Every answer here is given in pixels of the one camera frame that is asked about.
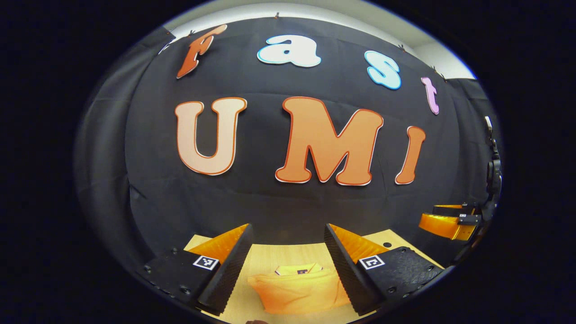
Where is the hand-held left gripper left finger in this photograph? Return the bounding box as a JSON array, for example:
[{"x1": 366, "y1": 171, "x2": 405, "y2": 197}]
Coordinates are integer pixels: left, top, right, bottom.
[{"x1": 136, "y1": 223, "x2": 255, "y2": 316}]

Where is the orange T-shirt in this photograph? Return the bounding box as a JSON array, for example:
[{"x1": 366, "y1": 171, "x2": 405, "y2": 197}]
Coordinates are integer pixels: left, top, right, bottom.
[{"x1": 247, "y1": 263, "x2": 351, "y2": 315}]

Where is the black backdrop cloth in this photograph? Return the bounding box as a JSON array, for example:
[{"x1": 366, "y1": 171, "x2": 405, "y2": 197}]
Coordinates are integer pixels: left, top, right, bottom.
[{"x1": 74, "y1": 17, "x2": 502, "y2": 270}]

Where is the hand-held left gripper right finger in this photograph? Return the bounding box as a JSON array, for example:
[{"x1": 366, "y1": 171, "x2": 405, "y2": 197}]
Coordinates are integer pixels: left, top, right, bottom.
[{"x1": 323, "y1": 223, "x2": 446, "y2": 316}]

